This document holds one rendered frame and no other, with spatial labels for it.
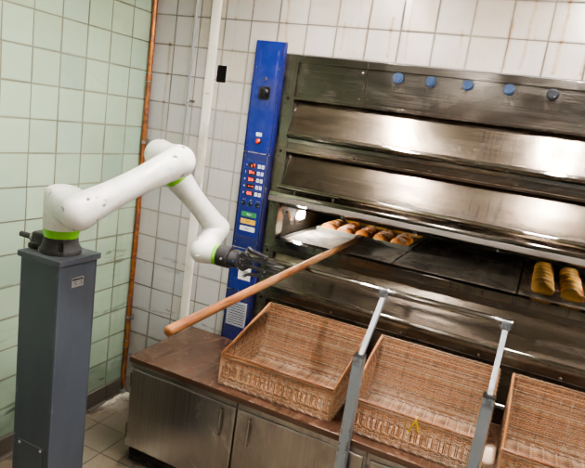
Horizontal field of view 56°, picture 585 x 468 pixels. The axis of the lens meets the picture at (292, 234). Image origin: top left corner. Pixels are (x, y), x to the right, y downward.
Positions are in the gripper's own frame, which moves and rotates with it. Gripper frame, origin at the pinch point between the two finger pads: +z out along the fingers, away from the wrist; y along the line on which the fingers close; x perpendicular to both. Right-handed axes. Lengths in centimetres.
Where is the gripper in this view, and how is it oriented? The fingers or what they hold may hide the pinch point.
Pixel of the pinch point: (275, 269)
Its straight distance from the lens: 225.2
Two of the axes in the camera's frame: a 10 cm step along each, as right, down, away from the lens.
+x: -4.1, 1.3, -9.0
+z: 9.0, 2.1, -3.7
